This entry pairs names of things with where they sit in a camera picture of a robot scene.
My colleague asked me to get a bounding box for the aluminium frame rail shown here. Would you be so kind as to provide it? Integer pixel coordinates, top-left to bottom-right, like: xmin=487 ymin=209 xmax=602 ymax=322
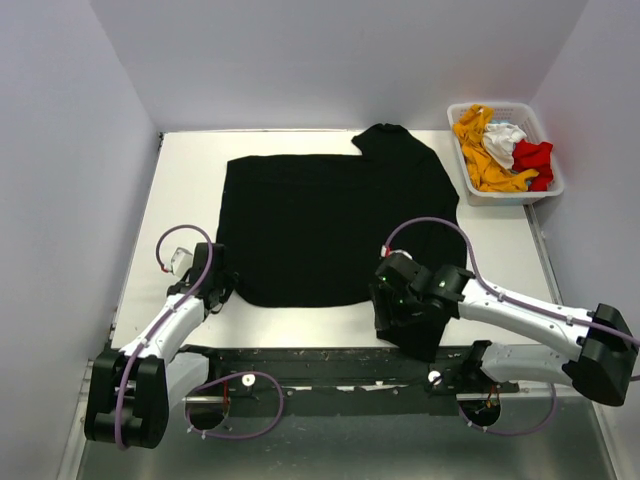
xmin=56 ymin=360 xmax=93 ymax=480

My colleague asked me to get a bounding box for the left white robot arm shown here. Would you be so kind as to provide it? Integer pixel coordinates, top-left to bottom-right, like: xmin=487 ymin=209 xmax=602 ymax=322
xmin=84 ymin=242 xmax=238 ymax=449

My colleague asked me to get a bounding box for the white t shirt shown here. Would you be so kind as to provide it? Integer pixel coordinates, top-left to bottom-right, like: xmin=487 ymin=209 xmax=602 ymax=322
xmin=483 ymin=123 xmax=527 ymax=170

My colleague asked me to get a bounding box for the red t shirt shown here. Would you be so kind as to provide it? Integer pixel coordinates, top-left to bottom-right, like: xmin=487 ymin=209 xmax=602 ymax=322
xmin=512 ymin=140 xmax=554 ymax=192

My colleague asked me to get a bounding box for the yellow t shirt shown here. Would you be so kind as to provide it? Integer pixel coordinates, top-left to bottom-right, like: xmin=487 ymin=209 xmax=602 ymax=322
xmin=452 ymin=104 xmax=539 ymax=193

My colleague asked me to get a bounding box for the black t shirt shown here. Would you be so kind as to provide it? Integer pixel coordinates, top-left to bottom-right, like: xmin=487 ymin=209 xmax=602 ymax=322
xmin=216 ymin=124 xmax=467 ymax=348

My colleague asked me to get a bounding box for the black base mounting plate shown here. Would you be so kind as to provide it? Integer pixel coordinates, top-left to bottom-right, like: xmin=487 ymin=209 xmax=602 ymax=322
xmin=186 ymin=347 xmax=519 ymax=423

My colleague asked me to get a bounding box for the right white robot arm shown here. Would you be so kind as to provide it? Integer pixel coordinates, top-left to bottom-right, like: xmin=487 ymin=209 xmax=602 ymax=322
xmin=370 ymin=251 xmax=639 ymax=407

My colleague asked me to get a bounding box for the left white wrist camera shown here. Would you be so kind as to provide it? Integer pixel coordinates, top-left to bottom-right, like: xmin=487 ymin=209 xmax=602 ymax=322
xmin=168 ymin=247 xmax=193 ymax=278

